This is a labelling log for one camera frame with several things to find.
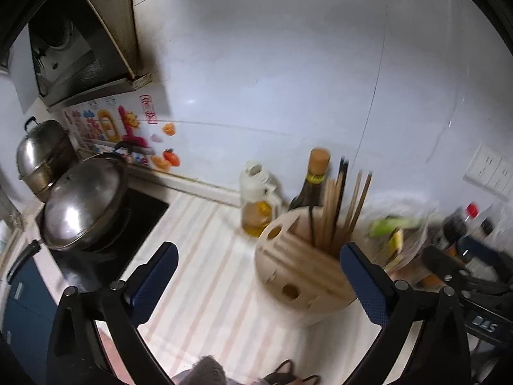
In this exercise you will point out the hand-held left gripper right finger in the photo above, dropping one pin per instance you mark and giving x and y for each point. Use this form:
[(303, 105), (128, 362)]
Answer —
[(362, 282)]

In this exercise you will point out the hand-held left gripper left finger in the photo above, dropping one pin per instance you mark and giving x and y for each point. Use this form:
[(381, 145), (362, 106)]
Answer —
[(156, 276)]

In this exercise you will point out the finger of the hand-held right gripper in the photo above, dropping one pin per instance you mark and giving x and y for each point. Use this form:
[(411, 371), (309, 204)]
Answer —
[(445, 262), (479, 250)]

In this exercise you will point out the light wooden chopstick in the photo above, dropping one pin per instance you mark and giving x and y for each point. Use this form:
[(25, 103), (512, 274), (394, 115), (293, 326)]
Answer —
[(331, 208), (353, 206), (325, 224), (362, 198)]

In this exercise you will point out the cream utensil holder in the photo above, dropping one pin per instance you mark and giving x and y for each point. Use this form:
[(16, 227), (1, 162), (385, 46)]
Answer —
[(296, 256)]

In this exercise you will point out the dark chopstick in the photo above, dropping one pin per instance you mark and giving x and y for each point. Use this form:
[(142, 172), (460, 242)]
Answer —
[(312, 224), (338, 200), (343, 184)]

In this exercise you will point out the red cap sauce bottle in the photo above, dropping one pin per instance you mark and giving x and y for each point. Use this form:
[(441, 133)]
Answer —
[(469, 213)]

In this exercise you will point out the striped cat print tablecloth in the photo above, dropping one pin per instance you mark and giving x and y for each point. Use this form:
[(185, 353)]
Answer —
[(208, 268)]

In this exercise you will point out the clear plastic bag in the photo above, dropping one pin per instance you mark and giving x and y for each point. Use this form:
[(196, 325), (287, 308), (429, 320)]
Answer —
[(400, 224)]

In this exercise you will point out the black induction cooktop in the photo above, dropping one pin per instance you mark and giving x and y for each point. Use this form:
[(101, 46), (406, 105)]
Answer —
[(144, 208)]

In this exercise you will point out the grey fuzzy slipper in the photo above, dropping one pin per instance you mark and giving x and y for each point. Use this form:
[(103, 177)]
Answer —
[(200, 371)]

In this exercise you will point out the steel wok lid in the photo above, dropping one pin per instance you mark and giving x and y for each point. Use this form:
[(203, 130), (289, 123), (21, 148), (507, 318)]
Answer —
[(80, 204)]

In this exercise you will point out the dark bottle with cork cap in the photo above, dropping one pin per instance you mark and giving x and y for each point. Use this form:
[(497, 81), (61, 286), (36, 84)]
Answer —
[(314, 184)]

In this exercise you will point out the black sandal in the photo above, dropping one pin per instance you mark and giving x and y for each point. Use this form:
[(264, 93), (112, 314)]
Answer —
[(288, 373)]

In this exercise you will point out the cooking oil bottle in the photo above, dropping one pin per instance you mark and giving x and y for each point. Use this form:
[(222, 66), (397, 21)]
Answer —
[(256, 212)]

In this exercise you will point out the black wok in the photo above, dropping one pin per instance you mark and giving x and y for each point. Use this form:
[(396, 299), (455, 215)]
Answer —
[(22, 260)]

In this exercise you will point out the blue cabinet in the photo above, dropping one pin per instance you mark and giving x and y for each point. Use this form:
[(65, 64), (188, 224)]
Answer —
[(24, 313)]

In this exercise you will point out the steel steamer pot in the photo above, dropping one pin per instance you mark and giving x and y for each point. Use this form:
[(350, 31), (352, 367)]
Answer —
[(40, 156)]

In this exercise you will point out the range hood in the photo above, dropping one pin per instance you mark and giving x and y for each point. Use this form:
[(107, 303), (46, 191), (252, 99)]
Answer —
[(72, 60)]

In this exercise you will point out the white wall socket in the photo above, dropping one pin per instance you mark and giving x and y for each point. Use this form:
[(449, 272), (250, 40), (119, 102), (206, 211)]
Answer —
[(489, 168)]

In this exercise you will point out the colourful wall stickers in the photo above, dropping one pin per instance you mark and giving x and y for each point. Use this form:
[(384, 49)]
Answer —
[(104, 124)]

